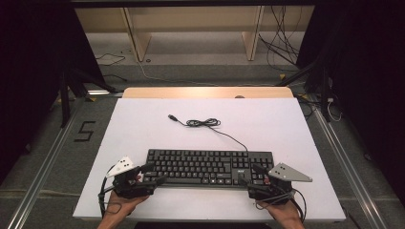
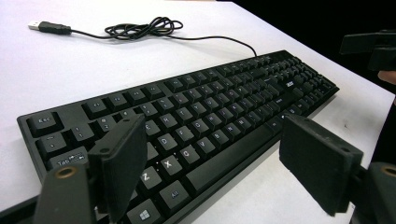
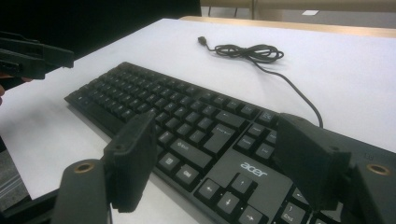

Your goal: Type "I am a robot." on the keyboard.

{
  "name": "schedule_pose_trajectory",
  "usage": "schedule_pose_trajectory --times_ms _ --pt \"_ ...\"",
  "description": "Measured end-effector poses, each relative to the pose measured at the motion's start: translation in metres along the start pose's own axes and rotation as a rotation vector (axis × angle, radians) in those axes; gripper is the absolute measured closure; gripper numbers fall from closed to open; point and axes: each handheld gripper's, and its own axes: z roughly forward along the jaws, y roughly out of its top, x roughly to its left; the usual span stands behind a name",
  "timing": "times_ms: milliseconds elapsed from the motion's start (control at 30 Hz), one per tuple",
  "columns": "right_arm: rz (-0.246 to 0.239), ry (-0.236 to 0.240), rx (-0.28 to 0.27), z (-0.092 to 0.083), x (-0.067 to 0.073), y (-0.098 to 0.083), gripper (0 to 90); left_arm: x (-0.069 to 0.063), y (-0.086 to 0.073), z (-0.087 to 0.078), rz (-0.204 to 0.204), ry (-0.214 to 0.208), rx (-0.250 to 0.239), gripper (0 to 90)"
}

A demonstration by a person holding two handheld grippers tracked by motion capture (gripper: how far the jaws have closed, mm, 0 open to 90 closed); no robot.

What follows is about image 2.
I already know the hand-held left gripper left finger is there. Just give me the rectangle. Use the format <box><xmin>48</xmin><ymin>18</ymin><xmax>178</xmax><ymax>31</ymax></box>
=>
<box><xmin>88</xmin><ymin>113</ymin><xmax>148</xmax><ymax>224</ymax></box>

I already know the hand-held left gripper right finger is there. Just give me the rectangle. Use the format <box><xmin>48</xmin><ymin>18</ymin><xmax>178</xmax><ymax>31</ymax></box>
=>
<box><xmin>278</xmin><ymin>113</ymin><xmax>364</xmax><ymax>217</ymax></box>

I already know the black computer keyboard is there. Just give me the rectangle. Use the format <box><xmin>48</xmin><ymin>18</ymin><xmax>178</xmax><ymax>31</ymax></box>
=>
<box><xmin>17</xmin><ymin>49</ymin><xmax>340</xmax><ymax>224</ymax></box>

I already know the black keyboard cable with plug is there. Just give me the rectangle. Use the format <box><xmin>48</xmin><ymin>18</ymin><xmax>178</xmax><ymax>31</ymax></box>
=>
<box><xmin>27</xmin><ymin>16</ymin><xmax>258</xmax><ymax>58</ymax></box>

